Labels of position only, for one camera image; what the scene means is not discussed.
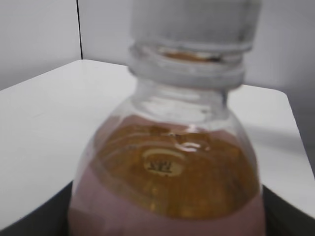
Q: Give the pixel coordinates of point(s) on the peach oolong tea bottle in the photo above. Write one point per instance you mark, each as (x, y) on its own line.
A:
(172, 159)

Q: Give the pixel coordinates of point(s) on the white bottle cap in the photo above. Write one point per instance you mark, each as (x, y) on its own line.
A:
(214, 26)

